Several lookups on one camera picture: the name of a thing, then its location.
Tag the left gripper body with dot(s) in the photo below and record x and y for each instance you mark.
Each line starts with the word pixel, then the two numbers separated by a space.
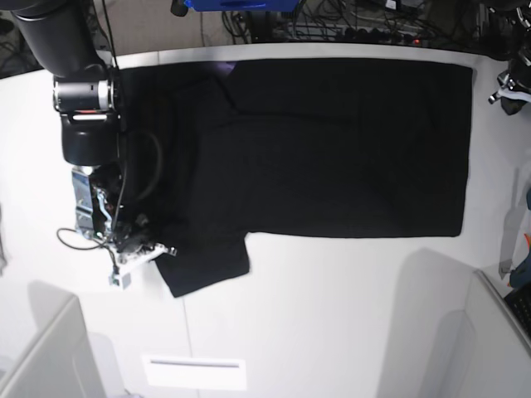
pixel 511 94

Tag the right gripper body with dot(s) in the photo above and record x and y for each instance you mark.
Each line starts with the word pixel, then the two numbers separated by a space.
pixel 128 234

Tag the black T-shirt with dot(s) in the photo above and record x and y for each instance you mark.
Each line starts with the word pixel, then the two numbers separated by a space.
pixel 336 148

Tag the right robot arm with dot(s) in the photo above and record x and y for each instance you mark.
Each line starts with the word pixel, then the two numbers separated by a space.
pixel 114 167

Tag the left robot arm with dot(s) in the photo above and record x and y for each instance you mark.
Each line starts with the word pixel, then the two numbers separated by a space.
pixel 518 15

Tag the white left partition panel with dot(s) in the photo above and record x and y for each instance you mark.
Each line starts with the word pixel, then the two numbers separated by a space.
pixel 58 361

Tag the white partition panel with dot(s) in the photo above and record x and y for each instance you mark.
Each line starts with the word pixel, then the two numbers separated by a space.
pixel 500 362
pixel 58 361

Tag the black power strip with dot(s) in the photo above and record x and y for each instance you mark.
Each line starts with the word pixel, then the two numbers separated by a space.
pixel 381 36

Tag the teal orange tool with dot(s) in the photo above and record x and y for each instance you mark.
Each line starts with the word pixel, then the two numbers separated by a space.
pixel 520 276

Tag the black keyboard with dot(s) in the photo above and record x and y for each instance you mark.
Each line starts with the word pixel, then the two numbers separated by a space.
pixel 519 302

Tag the blue box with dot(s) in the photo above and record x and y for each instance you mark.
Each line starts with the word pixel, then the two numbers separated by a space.
pixel 242 5

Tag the white right partition panel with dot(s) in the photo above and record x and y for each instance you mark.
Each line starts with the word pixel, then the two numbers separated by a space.
pixel 500 362

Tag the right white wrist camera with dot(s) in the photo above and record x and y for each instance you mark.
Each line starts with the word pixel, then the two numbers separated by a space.
pixel 125 263

